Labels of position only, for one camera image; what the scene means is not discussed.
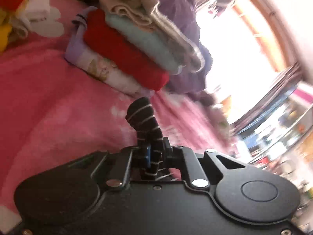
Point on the red folded garment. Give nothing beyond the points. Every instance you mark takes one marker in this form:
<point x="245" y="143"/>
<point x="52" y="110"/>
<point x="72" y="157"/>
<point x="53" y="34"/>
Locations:
<point x="122" y="53"/>

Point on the mint folded garment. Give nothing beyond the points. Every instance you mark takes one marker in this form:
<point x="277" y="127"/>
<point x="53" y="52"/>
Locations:
<point x="146" y="44"/>

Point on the glass display cabinet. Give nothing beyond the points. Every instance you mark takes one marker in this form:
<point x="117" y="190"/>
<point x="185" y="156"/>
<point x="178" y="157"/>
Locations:
<point x="276" y="127"/>

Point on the lilac floral folded garment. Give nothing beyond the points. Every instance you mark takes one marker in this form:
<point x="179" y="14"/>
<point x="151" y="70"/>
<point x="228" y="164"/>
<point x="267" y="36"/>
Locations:
<point x="102" y="68"/>

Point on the stack of folded clothes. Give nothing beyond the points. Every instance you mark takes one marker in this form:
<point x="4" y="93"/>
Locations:
<point x="151" y="12"/>

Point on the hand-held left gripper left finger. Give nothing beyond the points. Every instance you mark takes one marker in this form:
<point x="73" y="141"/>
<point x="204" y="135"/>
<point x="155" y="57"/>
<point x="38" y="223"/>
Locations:
<point x="147" y="155"/>

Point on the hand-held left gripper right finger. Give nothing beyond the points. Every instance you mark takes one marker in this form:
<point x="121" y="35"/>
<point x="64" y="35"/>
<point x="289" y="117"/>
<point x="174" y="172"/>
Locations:
<point x="171" y="155"/>

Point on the black white-striped sock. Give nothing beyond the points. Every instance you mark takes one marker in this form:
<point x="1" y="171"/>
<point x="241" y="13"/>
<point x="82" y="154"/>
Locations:
<point x="146" y="127"/>

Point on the purple duvet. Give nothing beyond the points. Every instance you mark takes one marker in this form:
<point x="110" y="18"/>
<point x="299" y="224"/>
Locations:
<point x="178" y="17"/>

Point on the pink floral blanket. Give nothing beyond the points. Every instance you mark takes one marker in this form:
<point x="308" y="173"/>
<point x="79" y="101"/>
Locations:
<point x="61" y="117"/>

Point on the white printed plastic bag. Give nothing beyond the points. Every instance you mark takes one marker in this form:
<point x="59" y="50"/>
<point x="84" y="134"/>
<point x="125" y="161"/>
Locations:
<point x="223" y="123"/>

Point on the white cloth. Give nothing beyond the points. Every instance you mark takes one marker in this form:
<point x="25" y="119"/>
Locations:
<point x="38" y="7"/>

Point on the wooden door frame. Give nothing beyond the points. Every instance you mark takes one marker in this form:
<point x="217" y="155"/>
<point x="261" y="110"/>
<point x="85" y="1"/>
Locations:
<point x="259" y="24"/>

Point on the mauve crumpled garment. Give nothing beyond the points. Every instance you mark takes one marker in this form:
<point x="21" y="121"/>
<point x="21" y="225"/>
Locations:
<point x="207" y="100"/>

